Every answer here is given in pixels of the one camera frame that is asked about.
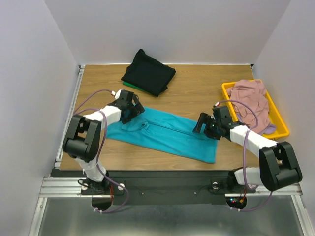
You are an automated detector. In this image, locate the turquoise t shirt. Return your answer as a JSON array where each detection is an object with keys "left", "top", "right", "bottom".
[{"left": 106, "top": 107, "right": 218, "bottom": 164}]

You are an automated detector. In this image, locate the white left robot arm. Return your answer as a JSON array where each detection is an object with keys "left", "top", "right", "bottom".
[{"left": 62, "top": 89, "right": 145, "bottom": 194}]

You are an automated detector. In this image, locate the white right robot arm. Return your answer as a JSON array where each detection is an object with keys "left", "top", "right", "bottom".
[{"left": 193, "top": 106, "right": 303, "bottom": 192}]

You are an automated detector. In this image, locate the folded green t shirt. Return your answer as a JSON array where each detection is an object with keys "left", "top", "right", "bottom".
[{"left": 123, "top": 81, "right": 146, "bottom": 92}]

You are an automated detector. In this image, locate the folded black t shirt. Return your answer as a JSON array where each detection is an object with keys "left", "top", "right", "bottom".
[{"left": 121, "top": 49, "right": 176, "bottom": 97}]

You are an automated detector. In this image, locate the pink t shirt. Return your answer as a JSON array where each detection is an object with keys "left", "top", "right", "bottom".
[{"left": 226, "top": 80, "right": 271, "bottom": 134}]

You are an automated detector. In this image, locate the lavender t shirt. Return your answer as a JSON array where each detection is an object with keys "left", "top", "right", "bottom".
[{"left": 259, "top": 123, "right": 277, "bottom": 135}]

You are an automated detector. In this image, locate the yellow plastic tray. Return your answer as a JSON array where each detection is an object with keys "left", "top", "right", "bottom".
[{"left": 221, "top": 80, "right": 289, "bottom": 139}]

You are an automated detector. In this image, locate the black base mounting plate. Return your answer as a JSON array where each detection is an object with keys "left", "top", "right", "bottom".
[{"left": 78, "top": 170, "right": 244, "bottom": 206}]

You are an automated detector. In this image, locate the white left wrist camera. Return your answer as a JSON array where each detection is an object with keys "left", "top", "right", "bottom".
[{"left": 111, "top": 89, "right": 124, "bottom": 99}]

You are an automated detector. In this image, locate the aluminium left side rail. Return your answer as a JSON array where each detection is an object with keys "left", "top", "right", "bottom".
[{"left": 54, "top": 65, "right": 85, "bottom": 169}]

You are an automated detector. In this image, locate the aluminium front frame rail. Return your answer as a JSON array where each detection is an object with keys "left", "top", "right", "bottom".
[{"left": 39, "top": 175, "right": 303, "bottom": 197}]

